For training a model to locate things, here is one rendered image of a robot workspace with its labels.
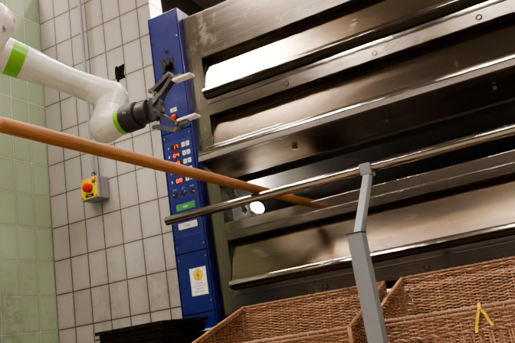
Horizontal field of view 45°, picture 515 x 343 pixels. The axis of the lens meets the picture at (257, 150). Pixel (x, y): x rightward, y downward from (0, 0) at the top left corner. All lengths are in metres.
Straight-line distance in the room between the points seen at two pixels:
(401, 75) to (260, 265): 0.86
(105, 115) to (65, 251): 1.01
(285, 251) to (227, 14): 1.02
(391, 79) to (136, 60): 1.18
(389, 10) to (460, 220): 0.80
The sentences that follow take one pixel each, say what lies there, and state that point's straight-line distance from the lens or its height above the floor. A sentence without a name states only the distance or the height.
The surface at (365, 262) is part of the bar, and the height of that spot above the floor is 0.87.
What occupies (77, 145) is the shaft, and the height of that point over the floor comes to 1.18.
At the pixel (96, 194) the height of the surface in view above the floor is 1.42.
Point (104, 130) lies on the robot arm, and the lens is 2.08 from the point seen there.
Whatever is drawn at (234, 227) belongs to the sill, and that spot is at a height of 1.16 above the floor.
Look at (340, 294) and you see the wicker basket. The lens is 2.21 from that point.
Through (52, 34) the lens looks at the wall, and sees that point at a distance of 3.30.
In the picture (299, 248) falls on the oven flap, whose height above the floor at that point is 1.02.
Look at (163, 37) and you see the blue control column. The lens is 2.78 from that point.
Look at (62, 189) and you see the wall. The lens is 3.00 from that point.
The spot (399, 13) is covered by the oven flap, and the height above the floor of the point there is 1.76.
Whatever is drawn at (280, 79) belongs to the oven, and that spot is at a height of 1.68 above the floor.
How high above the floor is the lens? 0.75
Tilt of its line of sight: 16 degrees up
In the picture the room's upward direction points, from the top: 9 degrees counter-clockwise
